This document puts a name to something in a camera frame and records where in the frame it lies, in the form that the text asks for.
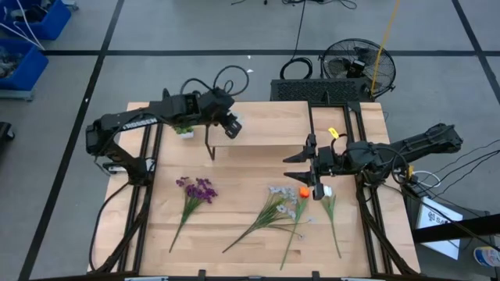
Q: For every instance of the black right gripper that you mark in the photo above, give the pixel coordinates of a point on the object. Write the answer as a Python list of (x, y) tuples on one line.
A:
[(325, 160)]

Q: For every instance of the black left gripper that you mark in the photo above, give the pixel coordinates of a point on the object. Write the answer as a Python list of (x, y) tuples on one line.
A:
[(218, 103)]

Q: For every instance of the orange artificial tulip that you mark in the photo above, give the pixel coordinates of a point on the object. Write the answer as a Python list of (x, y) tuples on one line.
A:
[(304, 192)]

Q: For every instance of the white artificial tulip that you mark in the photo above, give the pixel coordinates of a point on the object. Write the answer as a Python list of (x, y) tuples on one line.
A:
[(330, 207)]

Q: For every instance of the pale grey artificial flower bunch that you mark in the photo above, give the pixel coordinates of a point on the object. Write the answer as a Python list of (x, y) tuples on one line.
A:
[(273, 210)]

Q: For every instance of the purple artificial flower bunch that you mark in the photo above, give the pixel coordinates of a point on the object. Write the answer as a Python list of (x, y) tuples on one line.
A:
[(197, 193)]

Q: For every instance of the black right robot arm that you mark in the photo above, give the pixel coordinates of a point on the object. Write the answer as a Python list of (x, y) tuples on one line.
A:
[(422, 142)]

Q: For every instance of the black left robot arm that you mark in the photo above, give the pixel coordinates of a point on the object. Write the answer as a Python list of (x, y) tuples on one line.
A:
[(117, 119)]

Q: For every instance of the wooden shelf with black legs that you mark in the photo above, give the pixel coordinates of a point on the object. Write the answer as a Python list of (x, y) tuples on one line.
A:
[(265, 123)]

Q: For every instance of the yellow tag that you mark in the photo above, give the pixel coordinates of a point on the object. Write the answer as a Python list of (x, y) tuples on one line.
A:
[(333, 133)]

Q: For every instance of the green plant in white pot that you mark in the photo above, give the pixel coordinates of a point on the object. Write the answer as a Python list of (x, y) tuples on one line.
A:
[(183, 130)]

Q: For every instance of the black perforated computer case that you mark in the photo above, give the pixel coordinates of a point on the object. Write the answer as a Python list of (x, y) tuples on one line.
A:
[(316, 90)]

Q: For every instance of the black floor fan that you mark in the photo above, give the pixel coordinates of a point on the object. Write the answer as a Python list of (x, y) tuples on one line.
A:
[(359, 66)]

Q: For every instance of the white printed sign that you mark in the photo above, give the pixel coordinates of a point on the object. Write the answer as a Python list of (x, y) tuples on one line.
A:
[(437, 224)]

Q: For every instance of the black beam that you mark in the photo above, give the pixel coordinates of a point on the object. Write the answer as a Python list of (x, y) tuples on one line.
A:
[(457, 228)]

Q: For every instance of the blue and white canister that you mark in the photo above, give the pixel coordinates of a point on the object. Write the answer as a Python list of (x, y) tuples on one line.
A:
[(487, 256)]

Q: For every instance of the blue storage bin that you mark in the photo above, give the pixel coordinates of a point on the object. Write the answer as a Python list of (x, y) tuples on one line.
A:
[(23, 70), (43, 21)]

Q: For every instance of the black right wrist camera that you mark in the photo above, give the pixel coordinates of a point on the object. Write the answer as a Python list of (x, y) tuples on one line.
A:
[(318, 191)]

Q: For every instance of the black aluminium table frame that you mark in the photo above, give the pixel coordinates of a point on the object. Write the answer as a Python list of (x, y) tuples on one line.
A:
[(137, 234)]

